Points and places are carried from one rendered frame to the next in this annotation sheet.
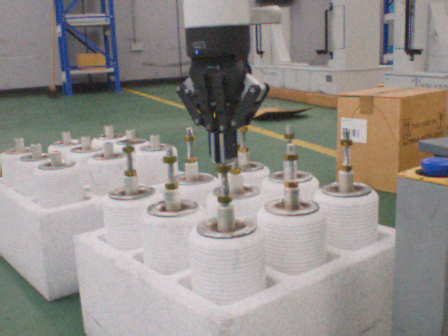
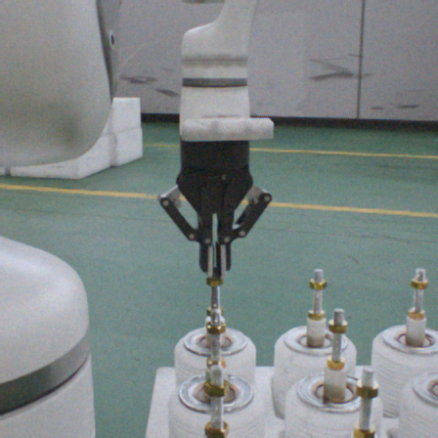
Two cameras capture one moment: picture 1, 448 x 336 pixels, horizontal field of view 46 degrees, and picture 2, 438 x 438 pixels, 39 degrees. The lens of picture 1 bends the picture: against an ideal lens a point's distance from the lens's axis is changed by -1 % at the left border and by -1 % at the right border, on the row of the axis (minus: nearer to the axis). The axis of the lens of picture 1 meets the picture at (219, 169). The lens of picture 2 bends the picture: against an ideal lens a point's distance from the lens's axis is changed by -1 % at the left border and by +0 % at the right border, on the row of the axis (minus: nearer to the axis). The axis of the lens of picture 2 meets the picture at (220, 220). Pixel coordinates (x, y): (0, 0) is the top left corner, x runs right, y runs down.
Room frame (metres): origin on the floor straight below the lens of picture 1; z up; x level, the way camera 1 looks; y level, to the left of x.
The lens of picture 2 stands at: (1.04, -0.54, 0.57)
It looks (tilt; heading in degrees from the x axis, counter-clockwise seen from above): 14 degrees down; 127
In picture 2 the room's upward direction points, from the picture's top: straight up
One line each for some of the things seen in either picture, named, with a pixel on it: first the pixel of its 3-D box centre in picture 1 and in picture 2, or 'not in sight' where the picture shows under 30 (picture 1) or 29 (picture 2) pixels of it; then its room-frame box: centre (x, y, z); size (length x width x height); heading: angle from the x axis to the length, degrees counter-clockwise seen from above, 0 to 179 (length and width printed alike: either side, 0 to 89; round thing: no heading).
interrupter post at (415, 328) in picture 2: (131, 185); (415, 330); (0.82, 0.14, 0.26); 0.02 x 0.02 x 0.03
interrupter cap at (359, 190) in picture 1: (346, 190); not in sight; (0.78, -0.19, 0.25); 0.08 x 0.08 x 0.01
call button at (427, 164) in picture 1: (438, 168); not in sight; (0.62, -0.26, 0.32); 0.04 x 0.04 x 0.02
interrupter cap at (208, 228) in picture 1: (226, 228); (215, 342); (0.63, -0.01, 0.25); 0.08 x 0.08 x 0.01
